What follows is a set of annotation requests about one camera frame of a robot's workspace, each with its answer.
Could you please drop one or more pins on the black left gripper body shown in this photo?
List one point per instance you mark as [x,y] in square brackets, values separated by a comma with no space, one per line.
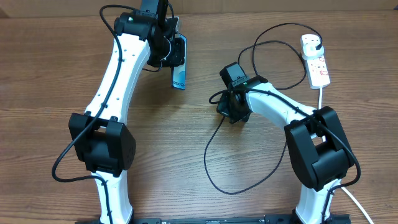
[176,54]

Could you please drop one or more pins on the white power strip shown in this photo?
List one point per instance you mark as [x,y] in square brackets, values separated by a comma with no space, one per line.
[316,69]

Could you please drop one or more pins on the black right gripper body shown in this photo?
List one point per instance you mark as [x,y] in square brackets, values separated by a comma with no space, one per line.
[227,107]

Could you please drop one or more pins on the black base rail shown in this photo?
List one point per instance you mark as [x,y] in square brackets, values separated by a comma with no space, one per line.
[267,219]

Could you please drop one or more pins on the white charger plug adapter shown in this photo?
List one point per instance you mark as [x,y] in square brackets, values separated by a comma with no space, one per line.
[310,51]

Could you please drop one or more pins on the brown cardboard backdrop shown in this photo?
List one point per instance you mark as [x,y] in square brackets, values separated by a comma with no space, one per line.
[72,8]

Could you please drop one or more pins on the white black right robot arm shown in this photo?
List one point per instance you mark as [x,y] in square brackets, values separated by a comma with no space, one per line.
[320,154]

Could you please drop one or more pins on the blue screen smartphone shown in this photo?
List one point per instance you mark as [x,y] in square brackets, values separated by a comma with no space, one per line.
[179,72]

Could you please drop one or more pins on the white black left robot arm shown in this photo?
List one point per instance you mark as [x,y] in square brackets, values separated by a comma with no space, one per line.
[102,139]

